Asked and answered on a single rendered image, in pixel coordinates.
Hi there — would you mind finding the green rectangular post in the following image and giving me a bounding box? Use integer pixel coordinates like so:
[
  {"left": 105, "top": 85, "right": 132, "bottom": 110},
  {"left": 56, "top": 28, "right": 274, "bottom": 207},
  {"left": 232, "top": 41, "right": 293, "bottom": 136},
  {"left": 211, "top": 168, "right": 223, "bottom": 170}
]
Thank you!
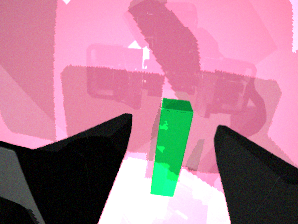
[{"left": 150, "top": 97, "right": 193, "bottom": 197}]

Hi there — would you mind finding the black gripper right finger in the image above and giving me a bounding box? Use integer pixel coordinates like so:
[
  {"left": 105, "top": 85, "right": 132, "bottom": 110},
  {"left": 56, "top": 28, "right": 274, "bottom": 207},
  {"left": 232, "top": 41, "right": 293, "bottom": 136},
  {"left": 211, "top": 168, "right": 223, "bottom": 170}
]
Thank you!
[{"left": 214, "top": 125, "right": 298, "bottom": 224}]

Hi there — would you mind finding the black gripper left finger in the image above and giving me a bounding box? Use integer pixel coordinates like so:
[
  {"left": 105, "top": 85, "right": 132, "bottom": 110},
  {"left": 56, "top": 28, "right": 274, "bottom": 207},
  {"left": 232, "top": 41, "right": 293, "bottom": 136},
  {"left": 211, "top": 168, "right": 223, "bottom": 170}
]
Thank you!
[{"left": 0, "top": 113, "right": 132, "bottom": 224}]

